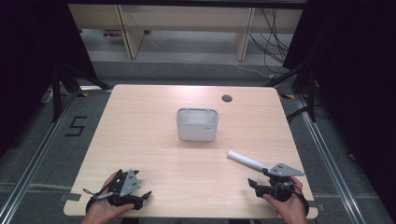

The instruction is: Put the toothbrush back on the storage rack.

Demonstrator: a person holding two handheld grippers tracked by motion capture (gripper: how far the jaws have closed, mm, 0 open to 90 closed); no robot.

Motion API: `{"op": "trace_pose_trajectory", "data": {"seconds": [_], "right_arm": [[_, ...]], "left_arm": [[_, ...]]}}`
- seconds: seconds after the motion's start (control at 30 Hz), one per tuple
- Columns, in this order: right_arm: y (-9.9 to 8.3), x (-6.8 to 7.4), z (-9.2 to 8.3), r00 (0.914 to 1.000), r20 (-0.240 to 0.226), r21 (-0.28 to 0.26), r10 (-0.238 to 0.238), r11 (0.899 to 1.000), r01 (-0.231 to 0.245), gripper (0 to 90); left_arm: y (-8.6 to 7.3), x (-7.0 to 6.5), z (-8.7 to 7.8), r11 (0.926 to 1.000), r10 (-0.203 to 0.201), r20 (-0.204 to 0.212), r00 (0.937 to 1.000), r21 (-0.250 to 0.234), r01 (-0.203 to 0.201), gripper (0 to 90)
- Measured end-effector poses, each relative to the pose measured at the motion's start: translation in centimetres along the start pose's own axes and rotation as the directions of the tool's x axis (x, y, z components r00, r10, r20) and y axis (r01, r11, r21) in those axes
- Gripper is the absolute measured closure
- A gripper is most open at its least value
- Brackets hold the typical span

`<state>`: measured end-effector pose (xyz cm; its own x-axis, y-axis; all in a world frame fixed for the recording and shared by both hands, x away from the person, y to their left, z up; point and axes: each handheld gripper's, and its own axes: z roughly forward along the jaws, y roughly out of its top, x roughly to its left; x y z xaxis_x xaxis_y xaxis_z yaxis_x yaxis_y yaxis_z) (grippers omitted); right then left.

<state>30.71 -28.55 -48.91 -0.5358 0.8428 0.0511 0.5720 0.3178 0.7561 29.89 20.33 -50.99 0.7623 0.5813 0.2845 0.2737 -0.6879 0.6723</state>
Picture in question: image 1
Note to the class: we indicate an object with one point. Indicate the white tube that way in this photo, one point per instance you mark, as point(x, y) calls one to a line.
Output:
point(246, 160)

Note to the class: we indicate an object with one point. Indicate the grey plastic container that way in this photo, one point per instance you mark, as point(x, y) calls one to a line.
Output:
point(196, 130)

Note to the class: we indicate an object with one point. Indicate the person's right hand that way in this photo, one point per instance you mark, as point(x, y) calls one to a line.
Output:
point(291, 211)

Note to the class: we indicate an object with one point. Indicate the black metal stand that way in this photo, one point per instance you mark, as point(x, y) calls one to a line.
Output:
point(57, 93)
point(311, 93)

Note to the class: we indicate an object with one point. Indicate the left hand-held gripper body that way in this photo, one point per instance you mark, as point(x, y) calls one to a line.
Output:
point(129, 184)

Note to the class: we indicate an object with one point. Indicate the person's left hand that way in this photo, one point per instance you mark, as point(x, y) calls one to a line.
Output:
point(104, 211)

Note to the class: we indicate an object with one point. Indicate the aluminium floor rail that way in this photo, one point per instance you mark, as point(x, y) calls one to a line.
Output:
point(28, 174)
point(330, 165)

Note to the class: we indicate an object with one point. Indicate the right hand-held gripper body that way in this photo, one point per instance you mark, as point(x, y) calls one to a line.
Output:
point(281, 170)

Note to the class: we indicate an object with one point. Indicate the black curtain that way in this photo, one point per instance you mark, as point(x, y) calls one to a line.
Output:
point(358, 77)
point(31, 62)

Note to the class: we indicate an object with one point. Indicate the black table grommet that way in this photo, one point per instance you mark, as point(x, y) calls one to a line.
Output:
point(227, 98)

